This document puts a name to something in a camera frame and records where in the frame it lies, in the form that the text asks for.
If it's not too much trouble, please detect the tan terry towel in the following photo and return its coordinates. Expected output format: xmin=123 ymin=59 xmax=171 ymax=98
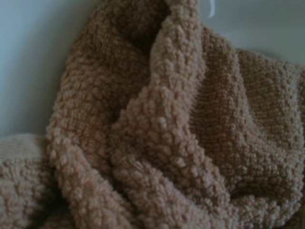
xmin=0 ymin=0 xmax=305 ymax=229

